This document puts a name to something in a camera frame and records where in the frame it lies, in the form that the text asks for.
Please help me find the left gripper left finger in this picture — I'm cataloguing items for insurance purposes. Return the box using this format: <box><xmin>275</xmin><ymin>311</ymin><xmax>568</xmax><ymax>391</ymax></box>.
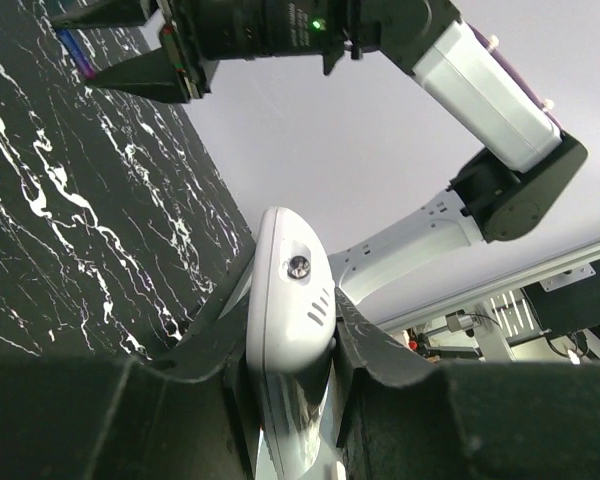
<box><xmin>0</xmin><ymin>245</ymin><xmax>260</xmax><ymax>479</ymax></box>

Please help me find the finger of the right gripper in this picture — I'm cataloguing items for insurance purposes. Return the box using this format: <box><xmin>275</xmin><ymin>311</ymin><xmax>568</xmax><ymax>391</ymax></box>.
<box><xmin>50</xmin><ymin>0</ymin><xmax>159</xmax><ymax>30</ymax></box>

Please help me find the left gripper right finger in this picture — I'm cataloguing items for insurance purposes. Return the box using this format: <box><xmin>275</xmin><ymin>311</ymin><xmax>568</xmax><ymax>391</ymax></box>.
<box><xmin>333</xmin><ymin>293</ymin><xmax>600</xmax><ymax>479</ymax></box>

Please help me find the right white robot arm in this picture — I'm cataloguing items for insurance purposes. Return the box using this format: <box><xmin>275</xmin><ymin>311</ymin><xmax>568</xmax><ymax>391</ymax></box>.
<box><xmin>51</xmin><ymin>1</ymin><xmax>587</xmax><ymax>301</ymax></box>

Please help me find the right aluminium frame post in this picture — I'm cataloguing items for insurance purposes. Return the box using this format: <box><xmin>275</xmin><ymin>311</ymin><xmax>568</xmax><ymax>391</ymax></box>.
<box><xmin>376</xmin><ymin>239</ymin><xmax>600</xmax><ymax>333</ymax></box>

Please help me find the dark blue battery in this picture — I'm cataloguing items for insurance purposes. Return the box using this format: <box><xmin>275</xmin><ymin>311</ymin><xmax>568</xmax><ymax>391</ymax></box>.
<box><xmin>55</xmin><ymin>29</ymin><xmax>96</xmax><ymax>79</ymax></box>

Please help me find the white remote control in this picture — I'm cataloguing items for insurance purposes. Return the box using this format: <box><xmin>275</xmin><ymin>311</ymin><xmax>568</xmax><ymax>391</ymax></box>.
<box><xmin>246</xmin><ymin>207</ymin><xmax>336</xmax><ymax>479</ymax></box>

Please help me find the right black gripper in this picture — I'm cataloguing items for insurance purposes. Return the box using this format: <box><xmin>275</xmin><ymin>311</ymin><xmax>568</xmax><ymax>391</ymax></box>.
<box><xmin>85</xmin><ymin>0</ymin><xmax>347</xmax><ymax>104</ymax></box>

